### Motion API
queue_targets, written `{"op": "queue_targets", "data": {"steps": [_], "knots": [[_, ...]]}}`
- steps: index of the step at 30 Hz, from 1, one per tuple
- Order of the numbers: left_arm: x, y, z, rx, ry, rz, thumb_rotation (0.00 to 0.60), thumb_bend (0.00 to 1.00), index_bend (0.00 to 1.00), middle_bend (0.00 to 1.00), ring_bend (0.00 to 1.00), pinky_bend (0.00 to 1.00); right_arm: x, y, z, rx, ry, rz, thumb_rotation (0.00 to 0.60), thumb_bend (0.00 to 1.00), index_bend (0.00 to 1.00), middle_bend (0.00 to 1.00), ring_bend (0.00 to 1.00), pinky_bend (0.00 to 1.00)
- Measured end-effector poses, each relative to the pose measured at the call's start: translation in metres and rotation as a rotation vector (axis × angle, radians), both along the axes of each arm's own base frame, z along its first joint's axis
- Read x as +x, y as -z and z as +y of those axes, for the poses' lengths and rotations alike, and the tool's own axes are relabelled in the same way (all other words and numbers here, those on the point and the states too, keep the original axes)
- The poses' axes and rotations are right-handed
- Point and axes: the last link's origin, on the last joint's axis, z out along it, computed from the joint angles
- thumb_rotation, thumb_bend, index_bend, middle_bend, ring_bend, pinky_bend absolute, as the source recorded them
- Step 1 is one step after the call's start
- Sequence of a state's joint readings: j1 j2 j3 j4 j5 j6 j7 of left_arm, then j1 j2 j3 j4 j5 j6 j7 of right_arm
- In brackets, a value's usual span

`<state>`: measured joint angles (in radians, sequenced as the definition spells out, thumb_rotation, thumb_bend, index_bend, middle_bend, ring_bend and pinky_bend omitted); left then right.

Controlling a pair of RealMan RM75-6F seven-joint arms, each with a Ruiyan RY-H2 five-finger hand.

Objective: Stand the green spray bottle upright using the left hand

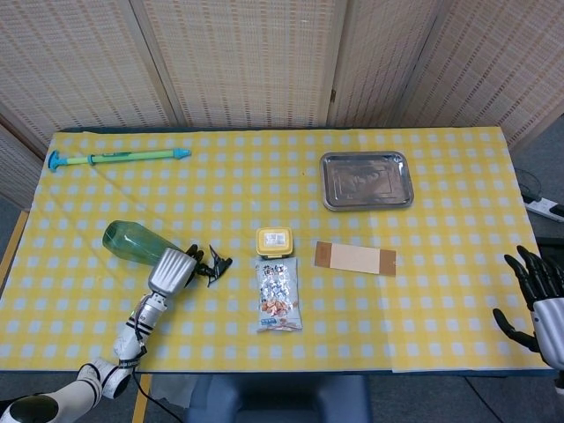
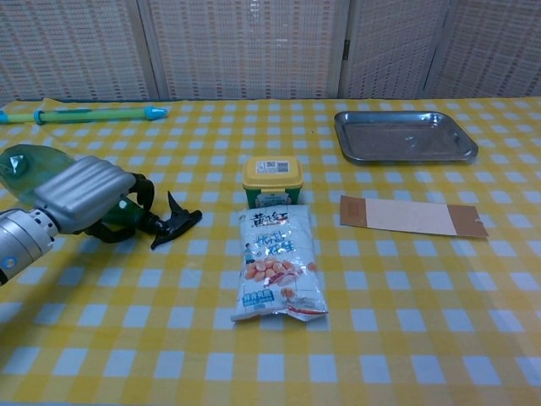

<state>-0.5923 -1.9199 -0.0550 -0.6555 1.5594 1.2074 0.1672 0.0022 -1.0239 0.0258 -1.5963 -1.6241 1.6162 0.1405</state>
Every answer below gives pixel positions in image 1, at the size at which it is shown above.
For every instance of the woven folding screen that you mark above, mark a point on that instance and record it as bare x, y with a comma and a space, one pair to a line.
247, 57

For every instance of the brown beige cardboard strip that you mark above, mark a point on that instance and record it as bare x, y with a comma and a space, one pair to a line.
354, 257

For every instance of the yellow white checked tablecloth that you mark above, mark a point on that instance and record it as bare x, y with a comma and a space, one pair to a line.
396, 317

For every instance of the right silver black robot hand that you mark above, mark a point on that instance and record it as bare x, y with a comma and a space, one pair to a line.
546, 317

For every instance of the white power strip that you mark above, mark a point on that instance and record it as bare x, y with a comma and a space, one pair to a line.
546, 208

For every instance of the rectangular metal tray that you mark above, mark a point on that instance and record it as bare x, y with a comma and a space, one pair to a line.
368, 180

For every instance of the green blue toy water pump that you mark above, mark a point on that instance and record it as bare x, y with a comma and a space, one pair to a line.
119, 157

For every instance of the dark blue robot torso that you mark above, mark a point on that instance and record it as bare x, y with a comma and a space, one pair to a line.
282, 401

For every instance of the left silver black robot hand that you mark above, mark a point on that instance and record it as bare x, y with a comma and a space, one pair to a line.
171, 271

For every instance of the green plastic bottle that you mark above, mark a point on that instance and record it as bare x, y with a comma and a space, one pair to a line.
128, 244

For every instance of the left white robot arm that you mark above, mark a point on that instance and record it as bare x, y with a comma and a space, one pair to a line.
132, 330

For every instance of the white peanut snack bag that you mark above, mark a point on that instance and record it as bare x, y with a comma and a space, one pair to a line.
278, 291

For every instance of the yellow lidded plastic container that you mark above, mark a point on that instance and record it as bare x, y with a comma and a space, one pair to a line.
274, 242

